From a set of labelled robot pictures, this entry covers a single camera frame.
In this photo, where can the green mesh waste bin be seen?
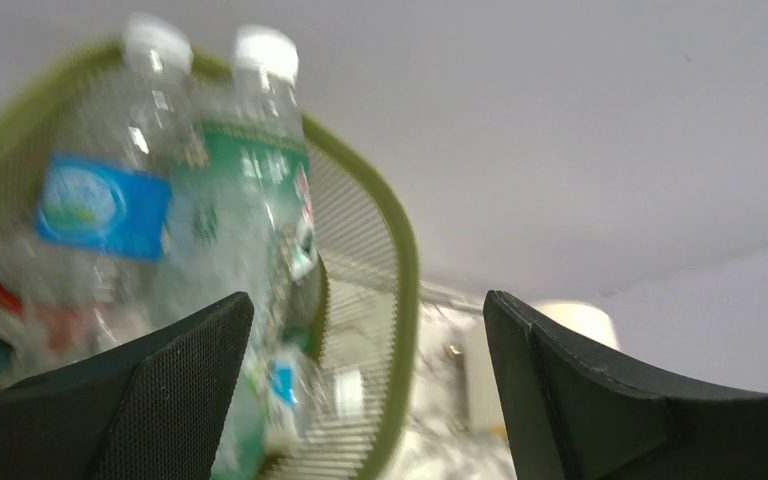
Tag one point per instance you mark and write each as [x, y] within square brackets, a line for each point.
[368, 251]

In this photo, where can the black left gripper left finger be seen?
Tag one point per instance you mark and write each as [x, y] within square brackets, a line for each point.
[152, 408]

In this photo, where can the green white label bottle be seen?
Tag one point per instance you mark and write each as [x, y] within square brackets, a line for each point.
[243, 223]

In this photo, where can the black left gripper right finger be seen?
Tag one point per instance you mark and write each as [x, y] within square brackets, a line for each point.
[577, 409]

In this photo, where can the red label bottle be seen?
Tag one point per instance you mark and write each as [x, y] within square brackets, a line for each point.
[39, 336]

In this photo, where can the blue label clear bottle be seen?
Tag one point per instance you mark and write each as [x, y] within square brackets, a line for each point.
[94, 236]

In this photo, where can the blue white label bottle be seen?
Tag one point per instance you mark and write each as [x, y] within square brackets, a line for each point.
[296, 398]

